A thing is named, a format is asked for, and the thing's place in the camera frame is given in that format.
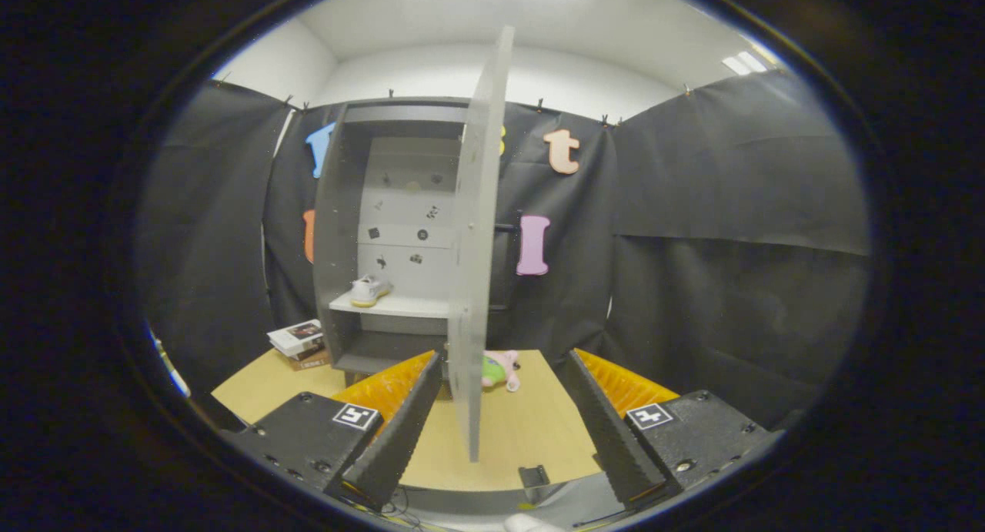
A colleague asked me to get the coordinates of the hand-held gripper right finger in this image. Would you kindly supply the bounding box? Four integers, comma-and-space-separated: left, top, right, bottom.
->
558, 349, 787, 508

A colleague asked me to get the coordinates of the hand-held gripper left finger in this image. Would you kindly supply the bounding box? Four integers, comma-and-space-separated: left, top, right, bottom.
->
227, 350, 445, 511

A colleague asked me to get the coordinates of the white shoe with tan sole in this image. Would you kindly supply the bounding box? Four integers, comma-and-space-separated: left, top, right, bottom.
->
349, 275, 394, 309

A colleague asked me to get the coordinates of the dark grey shoe cabinet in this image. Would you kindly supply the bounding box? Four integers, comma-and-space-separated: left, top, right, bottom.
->
312, 97, 518, 388

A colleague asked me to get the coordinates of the grey shoe cabinet door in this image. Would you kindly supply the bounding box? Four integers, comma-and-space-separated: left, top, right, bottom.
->
446, 25, 516, 463

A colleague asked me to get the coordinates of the white cabinet shelf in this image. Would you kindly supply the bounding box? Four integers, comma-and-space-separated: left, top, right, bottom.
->
329, 291, 452, 320

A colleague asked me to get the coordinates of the black table clamp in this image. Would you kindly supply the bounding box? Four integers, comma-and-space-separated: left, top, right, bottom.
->
518, 463, 553, 507

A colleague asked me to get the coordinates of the pink and green plush toy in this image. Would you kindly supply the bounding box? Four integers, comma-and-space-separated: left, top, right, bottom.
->
482, 350, 522, 393

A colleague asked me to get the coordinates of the white book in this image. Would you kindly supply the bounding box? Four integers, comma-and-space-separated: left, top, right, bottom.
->
266, 319, 325, 357

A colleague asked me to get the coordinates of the black backdrop cloth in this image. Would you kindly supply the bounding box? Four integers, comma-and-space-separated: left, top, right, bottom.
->
137, 69, 872, 433

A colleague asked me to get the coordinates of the small ceiling light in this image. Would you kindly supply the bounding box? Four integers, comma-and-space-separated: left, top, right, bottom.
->
721, 43, 778, 77

